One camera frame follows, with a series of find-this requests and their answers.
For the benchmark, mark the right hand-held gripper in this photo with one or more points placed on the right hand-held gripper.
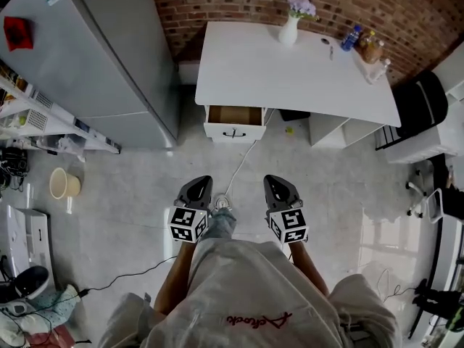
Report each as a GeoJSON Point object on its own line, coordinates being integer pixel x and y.
{"type": "Point", "coordinates": [282, 199]}

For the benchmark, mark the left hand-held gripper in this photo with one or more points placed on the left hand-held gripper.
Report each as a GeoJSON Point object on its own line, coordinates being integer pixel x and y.
{"type": "Point", "coordinates": [190, 198]}

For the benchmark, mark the white desk drawer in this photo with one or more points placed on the white desk drawer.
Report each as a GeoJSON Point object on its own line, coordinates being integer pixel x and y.
{"type": "Point", "coordinates": [233, 132]}

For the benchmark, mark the person's left forearm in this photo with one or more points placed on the person's left forearm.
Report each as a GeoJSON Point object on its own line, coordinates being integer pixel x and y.
{"type": "Point", "coordinates": [174, 285]}

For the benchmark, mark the white desk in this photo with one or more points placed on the white desk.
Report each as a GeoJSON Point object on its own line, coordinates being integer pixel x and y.
{"type": "Point", "coordinates": [275, 78]}

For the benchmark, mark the person's white shoe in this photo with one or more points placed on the person's white shoe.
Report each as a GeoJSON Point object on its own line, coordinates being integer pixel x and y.
{"type": "Point", "coordinates": [222, 201]}

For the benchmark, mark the person's jeans leg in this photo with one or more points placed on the person's jeans leg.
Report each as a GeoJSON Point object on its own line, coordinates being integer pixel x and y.
{"type": "Point", "coordinates": [221, 227]}

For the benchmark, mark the small yellow-green ball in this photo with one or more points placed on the small yellow-green ball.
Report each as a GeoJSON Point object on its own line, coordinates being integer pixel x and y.
{"type": "Point", "coordinates": [289, 130]}

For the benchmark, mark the person's beige sweatshirt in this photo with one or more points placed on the person's beige sweatshirt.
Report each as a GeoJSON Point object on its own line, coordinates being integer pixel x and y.
{"type": "Point", "coordinates": [246, 296]}

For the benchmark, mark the beige plastic bucket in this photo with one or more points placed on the beige plastic bucket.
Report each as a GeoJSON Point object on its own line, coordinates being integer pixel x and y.
{"type": "Point", "coordinates": [70, 185]}

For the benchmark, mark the white swivel chair base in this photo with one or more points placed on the white swivel chair base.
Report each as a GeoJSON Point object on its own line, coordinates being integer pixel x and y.
{"type": "Point", "coordinates": [422, 201]}

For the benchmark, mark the white low cabinet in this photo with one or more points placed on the white low cabinet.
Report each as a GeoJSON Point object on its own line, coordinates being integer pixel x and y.
{"type": "Point", "coordinates": [417, 147]}

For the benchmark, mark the dark pen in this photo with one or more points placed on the dark pen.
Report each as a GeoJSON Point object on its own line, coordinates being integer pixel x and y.
{"type": "Point", "coordinates": [331, 53]}

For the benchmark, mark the white storage shelf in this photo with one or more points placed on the white storage shelf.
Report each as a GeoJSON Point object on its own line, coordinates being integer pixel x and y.
{"type": "Point", "coordinates": [54, 122]}

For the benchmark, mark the clear plastic bottle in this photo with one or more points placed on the clear plastic bottle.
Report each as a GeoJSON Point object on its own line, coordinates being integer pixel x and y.
{"type": "Point", "coordinates": [380, 71]}

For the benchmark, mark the small round black object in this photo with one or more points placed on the small round black object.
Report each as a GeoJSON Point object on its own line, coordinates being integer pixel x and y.
{"type": "Point", "coordinates": [325, 41]}

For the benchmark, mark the white storage box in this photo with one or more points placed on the white storage box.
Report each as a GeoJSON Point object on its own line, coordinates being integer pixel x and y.
{"type": "Point", "coordinates": [29, 238]}

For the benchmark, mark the white vase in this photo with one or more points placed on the white vase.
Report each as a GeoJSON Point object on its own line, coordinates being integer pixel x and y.
{"type": "Point", "coordinates": [288, 33]}

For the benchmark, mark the black chair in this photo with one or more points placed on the black chair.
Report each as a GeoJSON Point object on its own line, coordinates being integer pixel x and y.
{"type": "Point", "coordinates": [420, 100]}

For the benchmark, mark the silver refrigerator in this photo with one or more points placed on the silver refrigerator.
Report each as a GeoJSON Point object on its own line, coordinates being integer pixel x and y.
{"type": "Point", "coordinates": [90, 60]}

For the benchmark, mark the orange-filled clear jar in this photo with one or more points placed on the orange-filled clear jar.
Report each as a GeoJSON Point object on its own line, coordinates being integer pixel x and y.
{"type": "Point", "coordinates": [370, 49]}

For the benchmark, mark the blue plastic bottle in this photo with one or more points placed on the blue plastic bottle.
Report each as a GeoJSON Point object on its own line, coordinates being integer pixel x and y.
{"type": "Point", "coordinates": [351, 39]}

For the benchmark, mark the patterned cloth bundle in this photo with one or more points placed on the patterned cloth bundle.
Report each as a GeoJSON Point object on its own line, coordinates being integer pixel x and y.
{"type": "Point", "coordinates": [47, 306]}

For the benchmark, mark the white round appliance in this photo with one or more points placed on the white round appliance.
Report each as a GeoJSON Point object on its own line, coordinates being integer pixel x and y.
{"type": "Point", "coordinates": [29, 281]}

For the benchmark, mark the black stand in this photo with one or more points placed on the black stand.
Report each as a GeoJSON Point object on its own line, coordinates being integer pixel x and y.
{"type": "Point", "coordinates": [435, 299]}

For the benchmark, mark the purple flowers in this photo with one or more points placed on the purple flowers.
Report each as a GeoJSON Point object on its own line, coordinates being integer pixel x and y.
{"type": "Point", "coordinates": [301, 6]}

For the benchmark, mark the red square decoration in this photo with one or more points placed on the red square decoration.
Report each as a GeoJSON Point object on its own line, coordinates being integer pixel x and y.
{"type": "Point", "coordinates": [18, 33]}

